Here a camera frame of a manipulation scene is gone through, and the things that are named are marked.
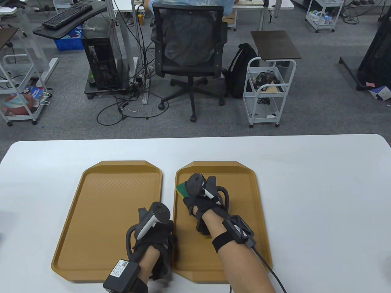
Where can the blue paper bag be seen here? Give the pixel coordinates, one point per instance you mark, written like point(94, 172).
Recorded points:
point(36, 91)

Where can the black curved desk board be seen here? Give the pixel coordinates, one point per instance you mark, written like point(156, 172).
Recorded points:
point(45, 32)

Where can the black computer tower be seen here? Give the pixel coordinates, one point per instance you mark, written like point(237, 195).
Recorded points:
point(100, 61)

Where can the dark brown side table top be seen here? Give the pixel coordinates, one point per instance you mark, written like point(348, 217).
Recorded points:
point(275, 44)

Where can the blue plastic crate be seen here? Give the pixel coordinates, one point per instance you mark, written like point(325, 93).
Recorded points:
point(68, 44)

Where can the black mesh office chair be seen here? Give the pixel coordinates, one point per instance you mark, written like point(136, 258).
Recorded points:
point(189, 36)

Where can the orange bottle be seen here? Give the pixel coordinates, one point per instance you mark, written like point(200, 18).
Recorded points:
point(140, 19)

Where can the black backpack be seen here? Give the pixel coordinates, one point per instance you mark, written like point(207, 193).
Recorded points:
point(238, 76)

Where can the black white hand controller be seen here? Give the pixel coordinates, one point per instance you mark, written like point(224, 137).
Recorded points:
point(195, 183)
point(159, 212)

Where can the white desk leg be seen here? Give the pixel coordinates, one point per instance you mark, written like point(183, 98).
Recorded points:
point(49, 68)

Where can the black covered stand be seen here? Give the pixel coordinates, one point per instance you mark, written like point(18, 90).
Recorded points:
point(378, 55)

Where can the white cart with bags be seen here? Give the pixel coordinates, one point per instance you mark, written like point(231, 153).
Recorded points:
point(18, 57)

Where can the black rolling computer platform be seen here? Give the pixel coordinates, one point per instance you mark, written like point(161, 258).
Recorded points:
point(100, 90)

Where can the black white left hand controller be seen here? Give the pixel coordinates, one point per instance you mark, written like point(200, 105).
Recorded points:
point(159, 212)

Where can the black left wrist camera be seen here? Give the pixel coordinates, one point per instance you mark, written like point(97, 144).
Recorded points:
point(122, 276)

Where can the yellow green sponge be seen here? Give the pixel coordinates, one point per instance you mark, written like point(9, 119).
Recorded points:
point(182, 189)

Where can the person's right forearm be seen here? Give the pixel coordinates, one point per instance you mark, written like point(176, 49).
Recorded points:
point(241, 268)

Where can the reddish brown bag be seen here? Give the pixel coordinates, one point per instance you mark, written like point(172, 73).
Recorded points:
point(18, 105)

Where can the brown plastic food tray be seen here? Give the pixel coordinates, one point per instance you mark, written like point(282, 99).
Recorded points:
point(238, 189)
point(107, 195)

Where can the white blue cardboard box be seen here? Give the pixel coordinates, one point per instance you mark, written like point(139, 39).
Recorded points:
point(381, 93)

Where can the person's right hand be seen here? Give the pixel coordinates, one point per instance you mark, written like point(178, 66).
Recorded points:
point(198, 210)

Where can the black white right hand controller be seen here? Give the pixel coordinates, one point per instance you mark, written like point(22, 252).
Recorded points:
point(195, 183)

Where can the person's left hand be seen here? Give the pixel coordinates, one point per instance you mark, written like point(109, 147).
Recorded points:
point(165, 235)

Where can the black keyboard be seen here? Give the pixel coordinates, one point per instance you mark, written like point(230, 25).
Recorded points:
point(65, 15)

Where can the white cart with boxes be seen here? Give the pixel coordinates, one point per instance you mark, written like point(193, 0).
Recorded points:
point(323, 28)

